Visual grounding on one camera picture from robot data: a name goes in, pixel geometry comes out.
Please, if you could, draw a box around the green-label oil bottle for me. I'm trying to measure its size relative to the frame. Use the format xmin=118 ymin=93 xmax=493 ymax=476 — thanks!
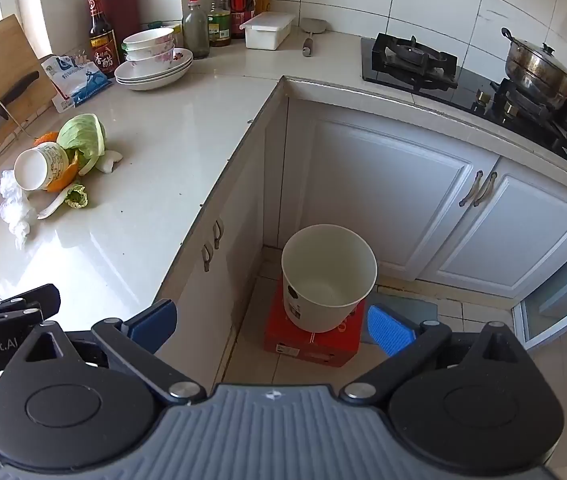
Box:
xmin=207 ymin=0 xmax=232 ymax=47

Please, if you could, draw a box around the white floral bowl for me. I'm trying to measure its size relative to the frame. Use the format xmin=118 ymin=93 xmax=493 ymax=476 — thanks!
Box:
xmin=122 ymin=27 xmax=176 ymax=53
xmin=128 ymin=52 xmax=177 ymax=74
xmin=125 ymin=42 xmax=176 ymax=62

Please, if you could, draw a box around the bok choy leaf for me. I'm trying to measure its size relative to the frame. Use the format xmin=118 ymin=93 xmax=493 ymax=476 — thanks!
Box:
xmin=37 ymin=184 xmax=89 ymax=221

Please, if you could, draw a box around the metal spatula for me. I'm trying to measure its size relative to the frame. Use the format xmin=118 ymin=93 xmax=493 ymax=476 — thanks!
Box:
xmin=299 ymin=17 xmax=329 ymax=58

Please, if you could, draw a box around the white and blue seasoning bag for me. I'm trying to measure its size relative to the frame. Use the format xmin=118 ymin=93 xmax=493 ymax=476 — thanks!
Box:
xmin=40 ymin=52 xmax=114 ymax=113

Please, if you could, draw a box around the large cabbage leaf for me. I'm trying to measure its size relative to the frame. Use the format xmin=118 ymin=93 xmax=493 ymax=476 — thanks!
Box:
xmin=57 ymin=114 xmax=107 ymax=177

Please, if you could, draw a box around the white plastic lidded box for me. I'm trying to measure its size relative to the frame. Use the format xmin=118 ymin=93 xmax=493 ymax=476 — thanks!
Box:
xmin=240 ymin=11 xmax=297 ymax=51

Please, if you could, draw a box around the glass sliding door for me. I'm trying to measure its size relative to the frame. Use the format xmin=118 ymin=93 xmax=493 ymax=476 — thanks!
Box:
xmin=511 ymin=240 xmax=567 ymax=351

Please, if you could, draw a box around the clear plastic bag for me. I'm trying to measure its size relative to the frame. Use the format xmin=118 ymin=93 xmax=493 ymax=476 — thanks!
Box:
xmin=0 ymin=170 xmax=34 ymax=250

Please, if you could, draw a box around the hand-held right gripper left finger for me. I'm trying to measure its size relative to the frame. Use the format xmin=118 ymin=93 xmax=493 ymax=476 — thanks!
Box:
xmin=13 ymin=300 xmax=209 ymax=405

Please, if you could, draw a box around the white plastic bucket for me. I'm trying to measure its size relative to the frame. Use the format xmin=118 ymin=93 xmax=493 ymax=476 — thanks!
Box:
xmin=281 ymin=225 xmax=378 ymax=333

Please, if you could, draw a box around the steel pot with lid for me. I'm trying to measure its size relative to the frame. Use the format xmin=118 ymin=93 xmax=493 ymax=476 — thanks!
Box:
xmin=501 ymin=27 xmax=567 ymax=111

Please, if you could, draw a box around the black gas stove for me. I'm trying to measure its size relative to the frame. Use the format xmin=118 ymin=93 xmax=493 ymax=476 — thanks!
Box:
xmin=361 ymin=34 xmax=567 ymax=171

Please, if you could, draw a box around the white paper cup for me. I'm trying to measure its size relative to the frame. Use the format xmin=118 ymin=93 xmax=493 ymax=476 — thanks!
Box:
xmin=14 ymin=142 xmax=70 ymax=192

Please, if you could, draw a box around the red-label sauce bottle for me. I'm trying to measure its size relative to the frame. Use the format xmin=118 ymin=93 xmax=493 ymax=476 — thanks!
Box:
xmin=230 ymin=0 xmax=256 ymax=40

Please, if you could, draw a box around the grey floor mat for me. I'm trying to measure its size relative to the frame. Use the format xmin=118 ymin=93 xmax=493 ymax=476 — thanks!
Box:
xmin=366 ymin=292 xmax=439 ymax=333

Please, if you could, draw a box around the dark red knife block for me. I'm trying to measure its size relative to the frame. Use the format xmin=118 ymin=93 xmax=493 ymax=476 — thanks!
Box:
xmin=98 ymin=0 xmax=141 ymax=53

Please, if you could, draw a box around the red-capped glass bottle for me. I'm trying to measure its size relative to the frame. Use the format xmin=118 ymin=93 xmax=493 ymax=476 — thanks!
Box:
xmin=183 ymin=0 xmax=210 ymax=60

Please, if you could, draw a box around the dark soy sauce bottle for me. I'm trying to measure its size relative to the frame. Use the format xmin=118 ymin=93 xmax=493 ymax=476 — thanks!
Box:
xmin=87 ymin=0 xmax=116 ymax=79

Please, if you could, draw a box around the wooden cutting board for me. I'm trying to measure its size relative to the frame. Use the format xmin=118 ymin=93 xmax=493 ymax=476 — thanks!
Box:
xmin=0 ymin=14 xmax=57 ymax=181

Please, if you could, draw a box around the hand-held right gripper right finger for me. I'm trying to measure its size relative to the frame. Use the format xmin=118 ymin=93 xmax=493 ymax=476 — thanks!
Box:
xmin=339 ymin=305 xmax=531 ymax=403

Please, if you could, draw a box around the small cabbage leaf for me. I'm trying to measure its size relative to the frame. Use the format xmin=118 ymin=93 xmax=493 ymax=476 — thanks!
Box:
xmin=99 ymin=150 xmax=124 ymax=175

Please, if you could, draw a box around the red cardboard box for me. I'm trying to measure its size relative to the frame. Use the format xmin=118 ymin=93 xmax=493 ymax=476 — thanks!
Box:
xmin=263 ymin=287 xmax=367 ymax=368

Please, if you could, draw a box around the black-handled kitchen knife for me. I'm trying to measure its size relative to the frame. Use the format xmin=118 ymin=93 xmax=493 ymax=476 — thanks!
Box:
xmin=0 ymin=71 xmax=40 ymax=171

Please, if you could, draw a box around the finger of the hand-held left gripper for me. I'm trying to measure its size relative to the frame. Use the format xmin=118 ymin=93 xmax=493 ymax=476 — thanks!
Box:
xmin=0 ymin=284 xmax=61 ymax=332

